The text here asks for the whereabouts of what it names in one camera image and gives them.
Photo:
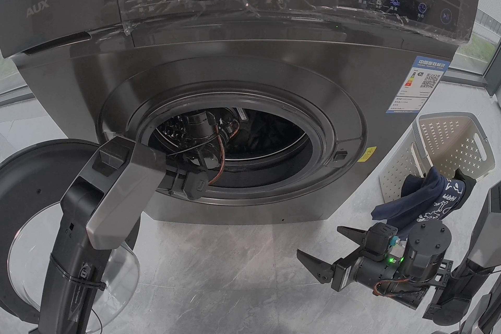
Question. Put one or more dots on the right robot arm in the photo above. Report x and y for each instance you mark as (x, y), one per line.
(428, 246)

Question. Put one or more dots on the cream laundry basket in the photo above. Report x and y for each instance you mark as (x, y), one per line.
(446, 144)

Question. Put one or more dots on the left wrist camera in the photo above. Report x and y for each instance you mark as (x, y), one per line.
(195, 185)

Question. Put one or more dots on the window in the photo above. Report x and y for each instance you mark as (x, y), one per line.
(483, 11)

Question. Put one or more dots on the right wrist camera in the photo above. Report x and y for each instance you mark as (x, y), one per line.
(381, 240)

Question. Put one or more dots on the heap of dark clothes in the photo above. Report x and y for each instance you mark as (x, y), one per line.
(274, 131)

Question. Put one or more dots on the grey washing machine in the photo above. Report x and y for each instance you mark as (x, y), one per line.
(250, 70)

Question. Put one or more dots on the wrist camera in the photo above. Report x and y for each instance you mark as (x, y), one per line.
(195, 185)
(381, 240)

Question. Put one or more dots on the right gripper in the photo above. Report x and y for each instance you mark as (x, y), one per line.
(368, 269)

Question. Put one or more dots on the washing machine door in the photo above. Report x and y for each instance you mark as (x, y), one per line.
(27, 183)

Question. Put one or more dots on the black garment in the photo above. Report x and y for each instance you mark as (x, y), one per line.
(467, 187)

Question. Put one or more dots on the dark blue T-shirt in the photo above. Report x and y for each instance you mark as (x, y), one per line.
(426, 199)

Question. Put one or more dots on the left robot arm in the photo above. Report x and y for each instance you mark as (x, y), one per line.
(125, 183)

